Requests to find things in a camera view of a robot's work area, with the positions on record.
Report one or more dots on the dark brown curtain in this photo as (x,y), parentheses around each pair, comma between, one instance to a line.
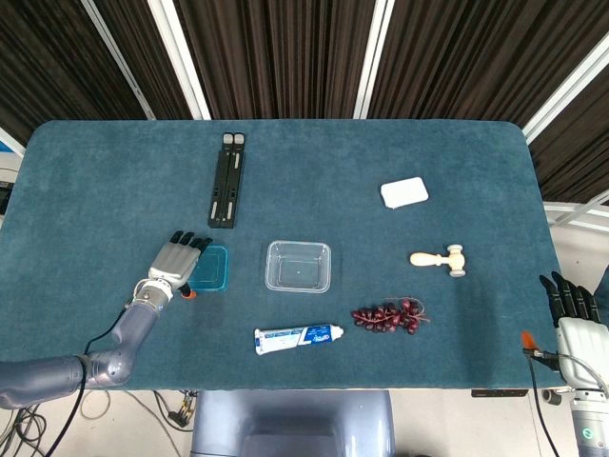
(285,57)

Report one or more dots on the white frame rail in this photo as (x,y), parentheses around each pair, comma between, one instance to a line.
(575,216)

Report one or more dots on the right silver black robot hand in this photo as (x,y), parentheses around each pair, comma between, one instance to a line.
(585,352)

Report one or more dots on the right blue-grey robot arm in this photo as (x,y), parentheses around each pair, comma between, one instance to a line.
(592,423)

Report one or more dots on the red grape bunch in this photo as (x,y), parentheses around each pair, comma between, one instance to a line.
(385,318)

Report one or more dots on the clear plastic container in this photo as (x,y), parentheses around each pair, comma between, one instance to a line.
(298,266)

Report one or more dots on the black metal bracket plate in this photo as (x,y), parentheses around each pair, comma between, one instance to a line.
(499,393)

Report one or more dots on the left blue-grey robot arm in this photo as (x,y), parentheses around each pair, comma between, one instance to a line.
(119,352)

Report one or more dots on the white blue toothpaste tube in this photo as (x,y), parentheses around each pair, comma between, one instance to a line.
(295,339)

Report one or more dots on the black folding stand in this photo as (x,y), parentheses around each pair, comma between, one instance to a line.
(227,181)

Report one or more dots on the teal plastic container lid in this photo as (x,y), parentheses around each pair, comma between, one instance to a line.
(214,269)

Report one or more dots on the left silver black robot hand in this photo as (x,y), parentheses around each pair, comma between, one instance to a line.
(173,264)

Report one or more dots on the blue-green table cloth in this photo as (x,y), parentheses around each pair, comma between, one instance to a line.
(119,190)

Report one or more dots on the blue-grey robot torso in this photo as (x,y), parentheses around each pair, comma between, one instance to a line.
(290,423)

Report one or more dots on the wide white frame post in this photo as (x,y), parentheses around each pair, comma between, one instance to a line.
(181,62)

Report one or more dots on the wooden toy hammer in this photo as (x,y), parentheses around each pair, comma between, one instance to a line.
(430,260)

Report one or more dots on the thin grey frame post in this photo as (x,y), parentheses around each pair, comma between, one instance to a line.
(119,62)

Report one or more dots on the black floor plug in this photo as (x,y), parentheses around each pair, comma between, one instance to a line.
(180,416)

